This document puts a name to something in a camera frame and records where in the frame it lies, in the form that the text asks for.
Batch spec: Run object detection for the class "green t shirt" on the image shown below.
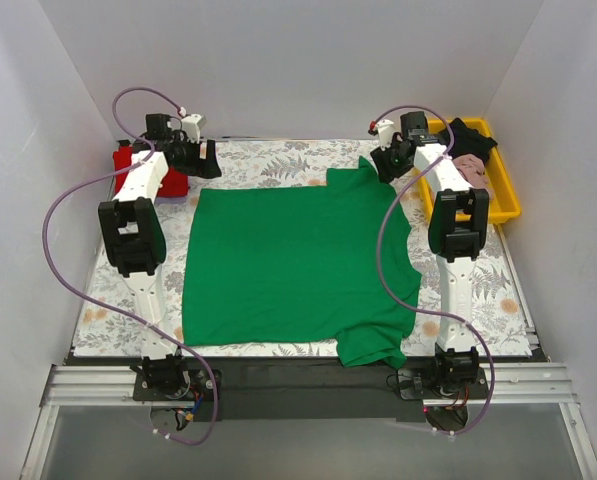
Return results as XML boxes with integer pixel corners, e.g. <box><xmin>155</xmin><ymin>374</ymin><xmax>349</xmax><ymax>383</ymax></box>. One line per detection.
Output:
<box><xmin>182</xmin><ymin>159</ymin><xmax>421</xmax><ymax>368</ymax></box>

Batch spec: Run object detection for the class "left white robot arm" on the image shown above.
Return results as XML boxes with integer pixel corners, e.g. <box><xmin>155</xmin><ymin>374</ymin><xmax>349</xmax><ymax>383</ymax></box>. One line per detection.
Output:
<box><xmin>98</xmin><ymin>113</ymin><xmax>221</xmax><ymax>360</ymax></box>

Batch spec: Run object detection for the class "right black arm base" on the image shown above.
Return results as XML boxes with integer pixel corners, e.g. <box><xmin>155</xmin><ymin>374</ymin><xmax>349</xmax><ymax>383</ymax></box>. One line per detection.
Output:
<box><xmin>385</xmin><ymin>347</ymin><xmax>491</xmax><ymax>436</ymax></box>

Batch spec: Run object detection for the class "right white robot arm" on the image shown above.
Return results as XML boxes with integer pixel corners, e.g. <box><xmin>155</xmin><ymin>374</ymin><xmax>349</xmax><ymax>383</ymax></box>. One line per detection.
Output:
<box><xmin>369</xmin><ymin>110</ymin><xmax>489</xmax><ymax>354</ymax></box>

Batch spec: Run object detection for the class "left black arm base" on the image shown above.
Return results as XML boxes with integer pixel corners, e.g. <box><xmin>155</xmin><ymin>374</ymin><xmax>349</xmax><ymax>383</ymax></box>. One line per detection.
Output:
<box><xmin>129</xmin><ymin>353</ymin><xmax>223</xmax><ymax>433</ymax></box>

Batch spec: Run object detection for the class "red folded t shirt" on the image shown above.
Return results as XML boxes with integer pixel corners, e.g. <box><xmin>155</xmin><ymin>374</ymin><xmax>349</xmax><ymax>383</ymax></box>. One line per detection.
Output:
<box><xmin>112</xmin><ymin>144</ymin><xmax>189</xmax><ymax>199</ymax></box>

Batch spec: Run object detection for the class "black crumpled t shirt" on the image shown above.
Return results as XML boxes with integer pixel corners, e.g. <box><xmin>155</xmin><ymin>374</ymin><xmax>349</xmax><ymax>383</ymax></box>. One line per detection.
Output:
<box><xmin>449</xmin><ymin>118</ymin><xmax>498</xmax><ymax>165</ymax></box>

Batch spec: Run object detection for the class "pink crumpled t shirt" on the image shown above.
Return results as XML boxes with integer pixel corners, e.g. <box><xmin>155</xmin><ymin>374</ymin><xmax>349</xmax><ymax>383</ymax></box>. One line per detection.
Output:
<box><xmin>452</xmin><ymin>154</ymin><xmax>494</xmax><ymax>203</ymax></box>

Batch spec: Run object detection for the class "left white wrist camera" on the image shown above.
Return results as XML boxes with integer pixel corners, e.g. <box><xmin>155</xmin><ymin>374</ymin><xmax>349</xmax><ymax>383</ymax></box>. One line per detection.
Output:
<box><xmin>180</xmin><ymin>114</ymin><xmax>207</xmax><ymax>144</ymax></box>

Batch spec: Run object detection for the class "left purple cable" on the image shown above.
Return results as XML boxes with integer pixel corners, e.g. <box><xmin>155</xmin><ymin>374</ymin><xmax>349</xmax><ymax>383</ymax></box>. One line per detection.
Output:
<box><xmin>43</xmin><ymin>87</ymin><xmax>219</xmax><ymax>447</ymax></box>

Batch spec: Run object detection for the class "purple cable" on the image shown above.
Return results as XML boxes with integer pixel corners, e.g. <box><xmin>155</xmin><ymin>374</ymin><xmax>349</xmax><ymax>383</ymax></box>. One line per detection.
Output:
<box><xmin>367</xmin><ymin>104</ymin><xmax>495</xmax><ymax>437</ymax></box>
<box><xmin>43</xmin><ymin>87</ymin><xmax>219</xmax><ymax>447</ymax></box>

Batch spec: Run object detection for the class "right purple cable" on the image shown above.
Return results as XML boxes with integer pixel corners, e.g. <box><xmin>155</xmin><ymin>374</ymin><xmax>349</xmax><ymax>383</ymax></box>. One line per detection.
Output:
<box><xmin>367</xmin><ymin>104</ymin><xmax>495</xmax><ymax>437</ymax></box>

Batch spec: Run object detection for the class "aluminium frame rail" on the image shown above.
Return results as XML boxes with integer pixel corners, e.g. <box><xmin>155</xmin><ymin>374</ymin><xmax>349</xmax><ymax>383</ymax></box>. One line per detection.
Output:
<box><xmin>21</xmin><ymin>359</ymin><xmax>597</xmax><ymax>479</ymax></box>

